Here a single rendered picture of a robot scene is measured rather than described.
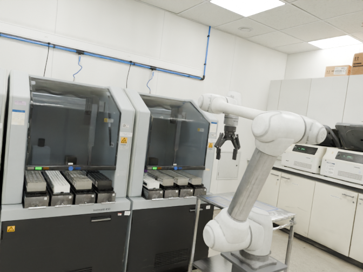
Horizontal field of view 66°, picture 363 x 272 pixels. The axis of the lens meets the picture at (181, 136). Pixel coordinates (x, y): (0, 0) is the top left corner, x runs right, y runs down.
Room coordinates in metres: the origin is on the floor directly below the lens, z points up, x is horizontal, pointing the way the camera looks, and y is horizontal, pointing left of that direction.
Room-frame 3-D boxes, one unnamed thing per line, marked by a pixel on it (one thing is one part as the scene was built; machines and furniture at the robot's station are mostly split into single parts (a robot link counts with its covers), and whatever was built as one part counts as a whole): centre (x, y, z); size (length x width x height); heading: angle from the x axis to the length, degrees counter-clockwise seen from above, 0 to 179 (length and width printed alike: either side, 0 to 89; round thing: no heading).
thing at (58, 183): (2.00, 0.85, 0.83); 0.30 x 0.10 x 0.06; 33
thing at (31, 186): (1.84, 0.92, 0.85); 0.12 x 0.02 x 0.06; 124
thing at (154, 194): (2.51, 0.33, 0.78); 0.73 x 0.14 x 0.09; 33
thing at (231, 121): (1.74, -0.29, 1.43); 0.09 x 0.09 x 0.06
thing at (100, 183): (2.09, 0.54, 0.85); 0.12 x 0.02 x 0.06; 124
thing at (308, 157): (3.92, -1.85, 1.22); 0.62 x 0.56 x 0.64; 121
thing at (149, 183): (2.39, 0.26, 0.83); 0.30 x 0.10 x 0.06; 33
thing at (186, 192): (2.67, 0.07, 0.78); 0.73 x 0.14 x 0.09; 33
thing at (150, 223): (2.80, 0.25, 0.81); 1.06 x 0.84 x 1.62; 33
